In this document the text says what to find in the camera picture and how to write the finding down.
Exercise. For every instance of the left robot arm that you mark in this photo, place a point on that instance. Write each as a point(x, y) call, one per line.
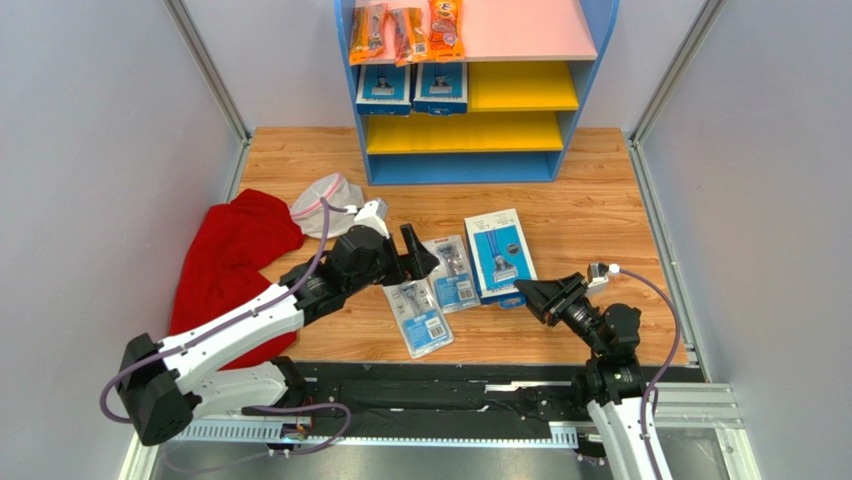
point(165, 385)

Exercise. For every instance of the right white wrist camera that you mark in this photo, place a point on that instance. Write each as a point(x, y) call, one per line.
point(598, 276)

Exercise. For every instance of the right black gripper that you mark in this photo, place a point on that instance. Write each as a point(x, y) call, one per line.
point(559, 300)

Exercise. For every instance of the clear blister razor pack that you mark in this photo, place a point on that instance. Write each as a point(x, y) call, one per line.
point(452, 280)
point(419, 318)

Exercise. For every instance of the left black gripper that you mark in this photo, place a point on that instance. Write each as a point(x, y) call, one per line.
point(418, 264)

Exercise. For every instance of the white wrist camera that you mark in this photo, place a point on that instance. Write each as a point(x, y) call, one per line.
point(372, 215)
point(598, 276)

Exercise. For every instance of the orange razor pack on shelf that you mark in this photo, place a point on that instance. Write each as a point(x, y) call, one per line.
point(367, 36)

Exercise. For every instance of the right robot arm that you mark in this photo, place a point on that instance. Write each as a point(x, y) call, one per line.
point(612, 389)

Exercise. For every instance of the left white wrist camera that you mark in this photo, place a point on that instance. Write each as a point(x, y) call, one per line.
point(372, 215)

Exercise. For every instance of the narrow orange razor pack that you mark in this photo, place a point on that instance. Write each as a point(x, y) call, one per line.
point(410, 39)

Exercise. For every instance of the orange BIC razor bag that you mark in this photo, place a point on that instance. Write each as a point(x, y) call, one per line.
point(444, 30)

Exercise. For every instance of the white mesh zip bag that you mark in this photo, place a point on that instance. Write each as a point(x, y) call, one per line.
point(327, 202)

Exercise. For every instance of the red cloth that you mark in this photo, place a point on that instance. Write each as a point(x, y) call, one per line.
point(222, 267)

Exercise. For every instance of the blue shelf unit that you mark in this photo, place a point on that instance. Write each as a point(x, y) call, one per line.
point(531, 68)

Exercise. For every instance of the white blue Harry's box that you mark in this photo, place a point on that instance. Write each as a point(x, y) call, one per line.
point(441, 89)
point(384, 89)

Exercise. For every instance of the blue razor box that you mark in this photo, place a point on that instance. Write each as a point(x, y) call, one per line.
point(500, 256)

